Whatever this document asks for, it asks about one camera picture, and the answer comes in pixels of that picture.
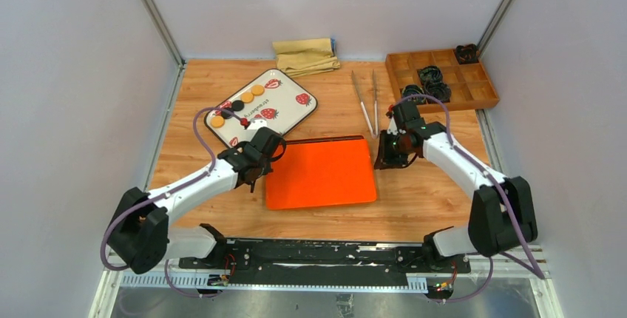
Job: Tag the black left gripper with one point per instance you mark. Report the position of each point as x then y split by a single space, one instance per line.
268 166

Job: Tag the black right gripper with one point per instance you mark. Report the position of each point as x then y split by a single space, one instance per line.
386 160

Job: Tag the orange box lid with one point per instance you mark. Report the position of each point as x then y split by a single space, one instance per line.
319 172

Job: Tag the white strawberry tray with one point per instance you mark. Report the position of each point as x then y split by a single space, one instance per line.
284 105

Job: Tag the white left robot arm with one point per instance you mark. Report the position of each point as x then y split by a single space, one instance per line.
140 231

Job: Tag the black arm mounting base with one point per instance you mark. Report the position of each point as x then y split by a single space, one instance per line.
323 263

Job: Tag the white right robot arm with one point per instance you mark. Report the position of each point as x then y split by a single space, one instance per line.
502 214

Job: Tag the round yellow cookie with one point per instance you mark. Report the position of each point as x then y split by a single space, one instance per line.
216 122
257 90
247 97

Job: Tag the wooden compartment organizer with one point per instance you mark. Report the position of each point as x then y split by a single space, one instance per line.
469 84

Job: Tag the dark rolled item in corner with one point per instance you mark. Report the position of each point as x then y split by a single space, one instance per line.
467 54

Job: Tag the folded yellow cloth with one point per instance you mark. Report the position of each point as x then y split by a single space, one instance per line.
306 57

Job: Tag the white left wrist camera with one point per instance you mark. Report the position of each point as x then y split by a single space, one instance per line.
255 124

